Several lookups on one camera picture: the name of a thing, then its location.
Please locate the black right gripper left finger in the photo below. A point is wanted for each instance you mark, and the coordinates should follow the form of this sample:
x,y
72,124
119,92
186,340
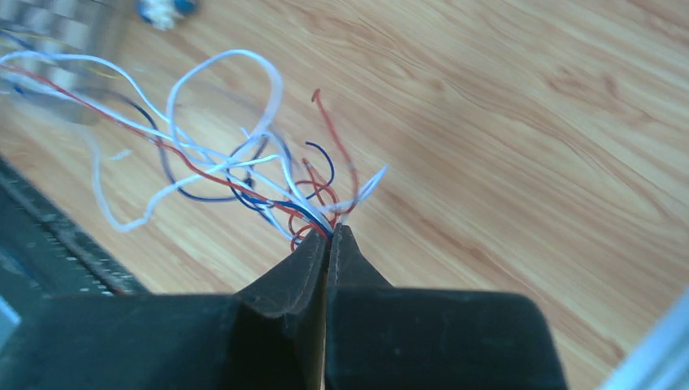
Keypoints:
x,y
268,335

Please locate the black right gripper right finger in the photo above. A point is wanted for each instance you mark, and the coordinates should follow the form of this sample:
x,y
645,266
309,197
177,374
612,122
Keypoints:
x,y
379,336

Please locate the white blue toy car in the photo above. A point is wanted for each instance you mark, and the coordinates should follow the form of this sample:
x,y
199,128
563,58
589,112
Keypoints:
x,y
164,14

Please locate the wooden chessboard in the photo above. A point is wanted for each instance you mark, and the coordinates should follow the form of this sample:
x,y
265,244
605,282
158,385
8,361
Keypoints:
x,y
37,36

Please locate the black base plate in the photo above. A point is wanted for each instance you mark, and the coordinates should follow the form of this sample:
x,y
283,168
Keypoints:
x,y
44,252

